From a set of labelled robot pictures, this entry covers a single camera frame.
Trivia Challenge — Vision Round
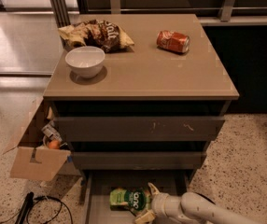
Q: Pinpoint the red soda can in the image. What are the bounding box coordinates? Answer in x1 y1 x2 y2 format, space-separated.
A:
157 30 190 53

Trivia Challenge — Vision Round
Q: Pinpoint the grey drawer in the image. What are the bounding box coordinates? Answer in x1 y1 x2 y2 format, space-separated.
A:
55 117 224 142
71 152 206 170
82 170 188 224

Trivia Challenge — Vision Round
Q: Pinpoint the orange fruit in box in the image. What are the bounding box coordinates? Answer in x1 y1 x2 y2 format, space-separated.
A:
48 140 61 149

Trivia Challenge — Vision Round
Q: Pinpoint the brown salt chip bag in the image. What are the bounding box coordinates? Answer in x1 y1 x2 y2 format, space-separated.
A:
58 20 134 53

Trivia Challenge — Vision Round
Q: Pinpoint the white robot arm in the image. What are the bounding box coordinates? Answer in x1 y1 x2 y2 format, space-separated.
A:
134 183 261 224

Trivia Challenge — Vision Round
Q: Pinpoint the black bar on floor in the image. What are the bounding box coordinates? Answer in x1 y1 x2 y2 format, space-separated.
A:
15 192 34 224

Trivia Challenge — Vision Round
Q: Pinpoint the small packet in box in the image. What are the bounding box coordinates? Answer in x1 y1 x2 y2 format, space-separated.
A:
42 124 62 142

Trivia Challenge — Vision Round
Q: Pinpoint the open cardboard box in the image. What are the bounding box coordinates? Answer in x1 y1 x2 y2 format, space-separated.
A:
4 97 79 181

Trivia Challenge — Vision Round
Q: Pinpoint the white ceramic bowl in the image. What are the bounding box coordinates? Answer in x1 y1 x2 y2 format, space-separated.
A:
65 46 105 78

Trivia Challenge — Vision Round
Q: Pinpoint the grey middle drawer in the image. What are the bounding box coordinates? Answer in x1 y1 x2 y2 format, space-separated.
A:
71 152 206 170

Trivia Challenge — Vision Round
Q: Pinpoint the grey top drawer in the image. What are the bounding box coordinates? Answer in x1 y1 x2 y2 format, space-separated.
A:
55 117 224 142

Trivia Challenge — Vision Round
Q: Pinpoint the black cable on floor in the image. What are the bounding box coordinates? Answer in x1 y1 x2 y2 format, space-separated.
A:
0 195 74 224

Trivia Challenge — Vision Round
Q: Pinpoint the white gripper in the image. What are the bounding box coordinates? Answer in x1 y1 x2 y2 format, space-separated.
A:
134 182 182 224

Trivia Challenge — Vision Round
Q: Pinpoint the green rice chip bag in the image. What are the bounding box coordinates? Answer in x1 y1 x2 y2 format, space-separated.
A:
109 188 151 216

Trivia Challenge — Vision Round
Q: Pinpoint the grey drawer cabinet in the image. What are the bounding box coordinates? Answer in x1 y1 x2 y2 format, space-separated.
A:
42 13 240 185

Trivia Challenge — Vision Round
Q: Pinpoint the grey bottom drawer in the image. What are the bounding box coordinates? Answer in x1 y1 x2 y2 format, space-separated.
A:
82 170 188 224

